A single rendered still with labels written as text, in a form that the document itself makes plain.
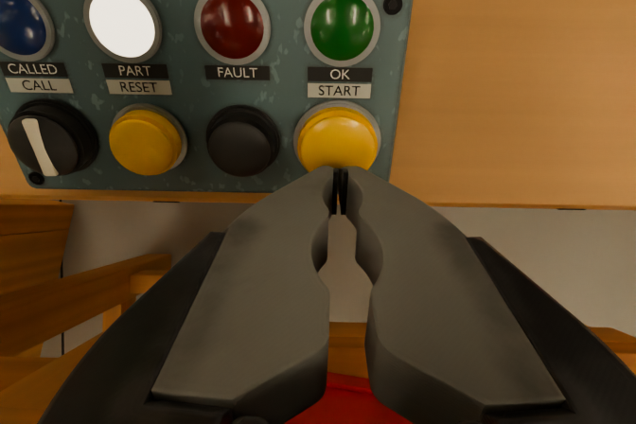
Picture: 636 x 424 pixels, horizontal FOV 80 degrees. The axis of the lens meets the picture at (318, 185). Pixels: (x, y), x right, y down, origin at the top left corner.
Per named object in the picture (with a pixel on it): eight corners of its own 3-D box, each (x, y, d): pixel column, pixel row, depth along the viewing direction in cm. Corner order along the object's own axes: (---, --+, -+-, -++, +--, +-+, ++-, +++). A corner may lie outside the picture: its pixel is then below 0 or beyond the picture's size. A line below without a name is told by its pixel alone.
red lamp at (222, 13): (269, 62, 13) (263, 45, 12) (204, 61, 13) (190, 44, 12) (271, 9, 13) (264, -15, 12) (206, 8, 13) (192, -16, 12)
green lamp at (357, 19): (372, 64, 13) (379, 47, 12) (308, 63, 13) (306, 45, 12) (373, 10, 13) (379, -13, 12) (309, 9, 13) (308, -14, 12)
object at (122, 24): (166, 61, 13) (147, 43, 12) (101, 60, 13) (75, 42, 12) (168, 8, 13) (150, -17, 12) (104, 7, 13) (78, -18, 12)
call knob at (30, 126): (102, 166, 15) (87, 182, 14) (37, 165, 15) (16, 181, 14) (82, 103, 14) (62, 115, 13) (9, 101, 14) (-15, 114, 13)
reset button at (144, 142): (188, 166, 15) (178, 181, 14) (127, 165, 15) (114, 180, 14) (177, 107, 14) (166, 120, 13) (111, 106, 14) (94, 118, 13)
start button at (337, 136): (371, 173, 15) (375, 188, 14) (299, 171, 15) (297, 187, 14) (379, 103, 14) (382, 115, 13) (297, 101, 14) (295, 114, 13)
